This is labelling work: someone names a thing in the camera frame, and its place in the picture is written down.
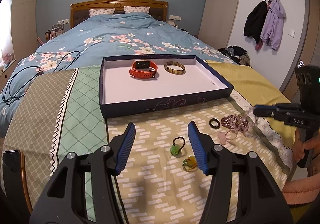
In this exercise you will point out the orange smartwatch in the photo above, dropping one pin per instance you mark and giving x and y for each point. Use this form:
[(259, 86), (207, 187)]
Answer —
[(136, 73)]

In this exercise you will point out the navy cardboard box tray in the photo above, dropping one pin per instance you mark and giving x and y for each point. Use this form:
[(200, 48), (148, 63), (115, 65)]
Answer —
[(155, 89)]

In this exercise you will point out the wooden headboard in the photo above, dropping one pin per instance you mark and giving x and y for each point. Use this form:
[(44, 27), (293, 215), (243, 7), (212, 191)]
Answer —
[(117, 4)]

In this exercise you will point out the grey room door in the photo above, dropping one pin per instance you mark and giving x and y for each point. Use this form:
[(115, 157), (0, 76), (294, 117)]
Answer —
[(300, 26)]

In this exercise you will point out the person's right forearm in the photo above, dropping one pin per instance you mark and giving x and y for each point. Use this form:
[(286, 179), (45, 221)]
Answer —
[(305, 189)]

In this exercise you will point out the dark pile of clothes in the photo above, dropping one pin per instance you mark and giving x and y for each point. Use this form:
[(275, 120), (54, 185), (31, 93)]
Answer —
[(236, 54)]

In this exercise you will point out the blue floral duvet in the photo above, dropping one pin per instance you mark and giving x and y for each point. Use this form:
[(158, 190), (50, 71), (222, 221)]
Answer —
[(120, 29)]

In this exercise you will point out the beige wardrobe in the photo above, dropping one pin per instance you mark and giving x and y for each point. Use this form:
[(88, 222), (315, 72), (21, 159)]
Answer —
[(221, 2), (25, 14)]

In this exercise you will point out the white wall socket panel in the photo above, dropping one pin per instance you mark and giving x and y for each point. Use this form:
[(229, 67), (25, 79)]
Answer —
[(175, 17), (62, 21)]

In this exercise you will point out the person's right hand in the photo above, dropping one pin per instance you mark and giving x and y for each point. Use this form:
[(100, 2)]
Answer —
[(298, 149)]

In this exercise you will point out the bedside table clutter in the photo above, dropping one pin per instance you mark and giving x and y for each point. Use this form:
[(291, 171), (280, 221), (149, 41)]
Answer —
[(175, 24)]

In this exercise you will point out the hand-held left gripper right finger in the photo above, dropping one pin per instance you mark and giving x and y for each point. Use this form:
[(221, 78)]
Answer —
[(197, 149)]

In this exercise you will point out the purple jacket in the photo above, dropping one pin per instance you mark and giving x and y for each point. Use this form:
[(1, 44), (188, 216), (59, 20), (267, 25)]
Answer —
[(273, 24)]

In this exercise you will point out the amber bangle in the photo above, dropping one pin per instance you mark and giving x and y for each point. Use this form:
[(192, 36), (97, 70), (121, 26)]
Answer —
[(174, 72)]

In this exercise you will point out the smartphone with brown case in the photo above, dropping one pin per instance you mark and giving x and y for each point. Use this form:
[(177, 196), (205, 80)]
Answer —
[(12, 166)]

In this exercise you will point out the white patterned pillow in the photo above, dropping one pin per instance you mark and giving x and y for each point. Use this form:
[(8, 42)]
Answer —
[(101, 12), (137, 10)]

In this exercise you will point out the black jacket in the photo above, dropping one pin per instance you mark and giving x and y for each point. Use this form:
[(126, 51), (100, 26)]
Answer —
[(255, 21)]

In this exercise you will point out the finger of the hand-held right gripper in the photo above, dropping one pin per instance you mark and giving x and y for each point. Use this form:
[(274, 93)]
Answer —
[(265, 114), (263, 108)]

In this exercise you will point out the small pink fan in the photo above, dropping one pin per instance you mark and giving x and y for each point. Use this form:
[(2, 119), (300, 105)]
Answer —
[(7, 58)]

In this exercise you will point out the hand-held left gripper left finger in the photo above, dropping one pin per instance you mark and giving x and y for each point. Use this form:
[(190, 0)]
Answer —
[(126, 149)]

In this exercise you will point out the bedside cosmetics clutter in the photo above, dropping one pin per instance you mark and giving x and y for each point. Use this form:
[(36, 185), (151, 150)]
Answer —
[(55, 31)]

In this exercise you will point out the patchwork patterned blanket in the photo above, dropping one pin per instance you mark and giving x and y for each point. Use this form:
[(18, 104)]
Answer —
[(155, 189)]

